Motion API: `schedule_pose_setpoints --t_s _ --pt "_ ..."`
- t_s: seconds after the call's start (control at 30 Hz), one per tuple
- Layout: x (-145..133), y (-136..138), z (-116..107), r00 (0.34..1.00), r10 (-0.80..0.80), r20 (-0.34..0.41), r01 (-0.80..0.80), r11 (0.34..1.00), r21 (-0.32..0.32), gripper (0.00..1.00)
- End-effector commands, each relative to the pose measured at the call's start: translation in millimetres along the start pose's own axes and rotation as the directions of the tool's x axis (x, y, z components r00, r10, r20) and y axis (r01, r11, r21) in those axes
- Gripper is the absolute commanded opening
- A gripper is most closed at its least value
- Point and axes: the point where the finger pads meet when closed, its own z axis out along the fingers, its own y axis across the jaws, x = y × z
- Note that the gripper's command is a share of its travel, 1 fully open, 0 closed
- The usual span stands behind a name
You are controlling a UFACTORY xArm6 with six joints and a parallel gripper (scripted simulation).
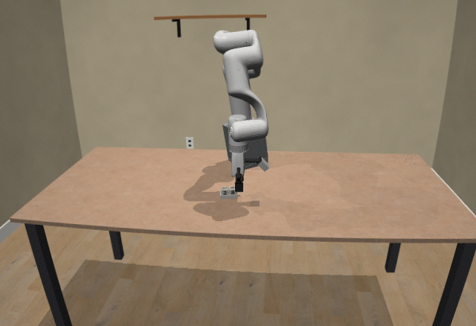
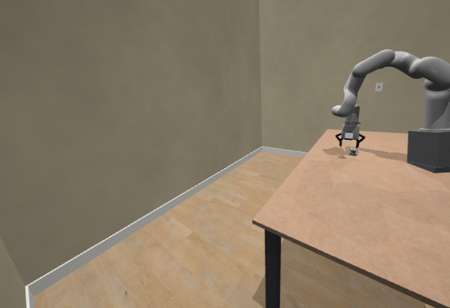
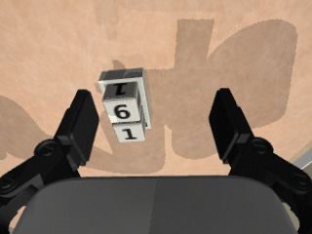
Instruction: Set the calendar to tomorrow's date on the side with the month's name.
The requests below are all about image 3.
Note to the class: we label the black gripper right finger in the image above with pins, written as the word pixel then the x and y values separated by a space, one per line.
pixel 252 156

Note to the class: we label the white number cube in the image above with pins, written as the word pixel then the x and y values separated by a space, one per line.
pixel 130 131
pixel 122 102

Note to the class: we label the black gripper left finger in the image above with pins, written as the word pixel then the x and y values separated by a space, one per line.
pixel 54 159

